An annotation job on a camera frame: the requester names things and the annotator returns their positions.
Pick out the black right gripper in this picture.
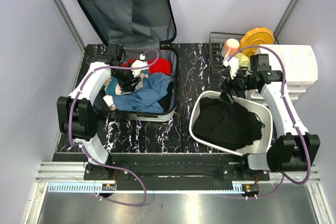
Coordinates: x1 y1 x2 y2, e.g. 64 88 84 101
218 65 257 104

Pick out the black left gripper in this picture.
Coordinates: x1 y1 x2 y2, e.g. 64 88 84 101
112 62 141 92

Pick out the light blue shirt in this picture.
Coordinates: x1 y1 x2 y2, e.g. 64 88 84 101
112 73 172 113

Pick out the black garment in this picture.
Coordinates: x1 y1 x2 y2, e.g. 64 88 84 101
192 98 265 151

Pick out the white black space suitcase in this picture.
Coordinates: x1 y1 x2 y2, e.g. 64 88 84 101
77 0 179 122

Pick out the teal white printed garment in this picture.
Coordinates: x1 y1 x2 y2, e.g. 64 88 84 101
104 73 149 96

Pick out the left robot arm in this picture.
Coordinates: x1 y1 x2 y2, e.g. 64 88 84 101
57 44 134 180

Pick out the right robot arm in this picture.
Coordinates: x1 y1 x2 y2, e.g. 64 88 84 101
220 54 320 185

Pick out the small white bottle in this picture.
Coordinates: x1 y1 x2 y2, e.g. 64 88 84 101
103 95 117 111

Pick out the green plastic cup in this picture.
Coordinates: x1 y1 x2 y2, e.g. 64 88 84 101
235 52 250 68

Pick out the red garment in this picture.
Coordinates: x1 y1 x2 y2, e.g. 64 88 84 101
123 58 172 76

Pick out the white plastic basin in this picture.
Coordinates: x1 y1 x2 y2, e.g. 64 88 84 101
189 91 274 156

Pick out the pink plastic cup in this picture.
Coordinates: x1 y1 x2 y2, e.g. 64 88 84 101
221 38 240 58

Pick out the yellow plate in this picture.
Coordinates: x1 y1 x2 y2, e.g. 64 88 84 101
240 27 275 49

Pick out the white drawer organizer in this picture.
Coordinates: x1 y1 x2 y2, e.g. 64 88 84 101
246 44 319 101

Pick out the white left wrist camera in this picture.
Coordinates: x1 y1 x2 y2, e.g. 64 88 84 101
131 54 149 77

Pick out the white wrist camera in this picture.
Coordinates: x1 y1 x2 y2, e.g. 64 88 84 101
131 54 149 77
223 57 239 79

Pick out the black wire dish rack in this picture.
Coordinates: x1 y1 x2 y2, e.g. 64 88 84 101
208 32 244 82

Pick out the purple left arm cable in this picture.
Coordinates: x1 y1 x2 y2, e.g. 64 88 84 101
68 48 160 206

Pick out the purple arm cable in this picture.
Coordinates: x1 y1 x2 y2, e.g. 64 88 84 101
227 45 313 199
68 48 160 206

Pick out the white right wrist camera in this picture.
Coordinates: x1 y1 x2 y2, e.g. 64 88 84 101
223 57 239 79

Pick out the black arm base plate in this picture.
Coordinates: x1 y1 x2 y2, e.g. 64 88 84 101
83 152 270 183

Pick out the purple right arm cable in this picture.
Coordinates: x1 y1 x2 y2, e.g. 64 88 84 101
227 45 313 199

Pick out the aluminium rail frame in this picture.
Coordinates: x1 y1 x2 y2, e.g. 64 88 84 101
27 104 335 223

